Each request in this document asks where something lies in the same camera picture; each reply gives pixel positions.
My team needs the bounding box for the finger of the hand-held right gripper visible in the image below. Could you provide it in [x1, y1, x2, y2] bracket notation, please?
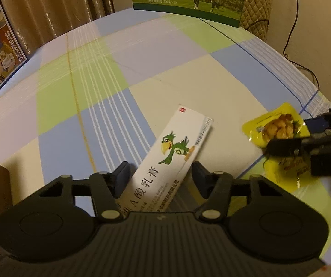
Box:
[304, 104, 331, 135]
[265, 131, 331, 158]

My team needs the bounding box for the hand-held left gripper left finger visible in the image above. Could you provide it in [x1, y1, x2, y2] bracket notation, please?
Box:
[36, 162, 130, 221]

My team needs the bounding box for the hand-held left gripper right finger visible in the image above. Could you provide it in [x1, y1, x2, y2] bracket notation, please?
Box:
[191, 162, 288, 220]

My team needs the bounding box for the yellow snack packet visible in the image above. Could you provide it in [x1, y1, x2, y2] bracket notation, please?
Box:
[242, 102, 322, 192]

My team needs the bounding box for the white ointment box green parrot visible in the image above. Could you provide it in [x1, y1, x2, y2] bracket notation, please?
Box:
[116, 105, 214, 218]

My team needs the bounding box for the plaid tablecloth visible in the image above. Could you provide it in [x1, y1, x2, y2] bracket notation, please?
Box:
[0, 8, 331, 266]

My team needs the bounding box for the beige quilted chair cover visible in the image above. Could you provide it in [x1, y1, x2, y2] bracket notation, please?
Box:
[239, 0, 275, 41]

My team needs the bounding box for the green cow milk carton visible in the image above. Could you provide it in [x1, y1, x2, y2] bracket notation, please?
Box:
[129, 0, 249, 28]

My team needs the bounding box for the black cable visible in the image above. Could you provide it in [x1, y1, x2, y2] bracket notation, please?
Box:
[246, 0, 320, 90]

